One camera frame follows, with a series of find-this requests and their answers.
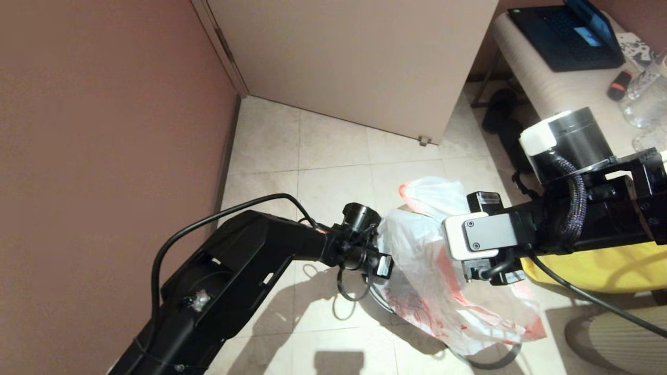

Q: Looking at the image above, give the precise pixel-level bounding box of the white red-printed plastic bag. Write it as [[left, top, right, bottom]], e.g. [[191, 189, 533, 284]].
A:
[[375, 208, 548, 357]]

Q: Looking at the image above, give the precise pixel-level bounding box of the spare white plastic bag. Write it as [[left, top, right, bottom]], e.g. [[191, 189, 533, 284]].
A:
[[399, 176, 468, 215]]

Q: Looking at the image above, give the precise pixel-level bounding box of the grey plastic bin ring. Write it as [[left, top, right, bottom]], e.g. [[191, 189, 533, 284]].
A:
[[454, 341, 523, 371]]

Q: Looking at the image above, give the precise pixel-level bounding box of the beige striped stool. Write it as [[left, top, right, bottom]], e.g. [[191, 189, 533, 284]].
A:
[[564, 305, 667, 375]]

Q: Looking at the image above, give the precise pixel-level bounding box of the clear glass cup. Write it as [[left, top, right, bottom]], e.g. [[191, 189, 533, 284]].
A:
[[632, 128, 667, 153], [619, 83, 667, 130]]

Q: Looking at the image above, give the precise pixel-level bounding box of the cream striped bench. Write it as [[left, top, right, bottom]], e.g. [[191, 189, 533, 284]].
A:
[[472, 11, 667, 157]]

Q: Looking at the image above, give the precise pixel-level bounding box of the black orange handheld device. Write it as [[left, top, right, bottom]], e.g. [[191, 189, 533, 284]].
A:
[[606, 70, 633, 103]]

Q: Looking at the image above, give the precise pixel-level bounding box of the clear ribbed glass bottle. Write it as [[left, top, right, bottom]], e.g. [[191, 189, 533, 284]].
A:
[[624, 52, 667, 102]]

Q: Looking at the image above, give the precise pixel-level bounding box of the dark blue laptop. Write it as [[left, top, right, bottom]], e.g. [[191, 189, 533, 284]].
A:
[[507, 0, 625, 73]]

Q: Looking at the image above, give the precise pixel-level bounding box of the beige door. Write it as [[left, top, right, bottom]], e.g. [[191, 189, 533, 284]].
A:
[[207, 0, 500, 146]]

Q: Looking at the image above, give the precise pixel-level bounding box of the white black patterned card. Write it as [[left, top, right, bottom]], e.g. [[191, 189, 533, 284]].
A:
[[615, 34, 655, 71]]

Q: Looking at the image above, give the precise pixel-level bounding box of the yellow bag with black handle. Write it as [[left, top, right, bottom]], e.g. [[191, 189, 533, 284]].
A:
[[521, 242, 667, 294]]

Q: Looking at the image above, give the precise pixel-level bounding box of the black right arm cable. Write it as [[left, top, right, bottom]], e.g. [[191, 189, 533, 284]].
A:
[[526, 156, 667, 338]]

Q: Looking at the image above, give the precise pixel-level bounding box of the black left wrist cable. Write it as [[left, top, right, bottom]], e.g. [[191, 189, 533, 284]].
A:
[[150, 194, 374, 326]]

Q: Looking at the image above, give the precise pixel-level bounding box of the beige door frame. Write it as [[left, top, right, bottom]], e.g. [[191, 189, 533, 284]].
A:
[[190, 0, 250, 98]]

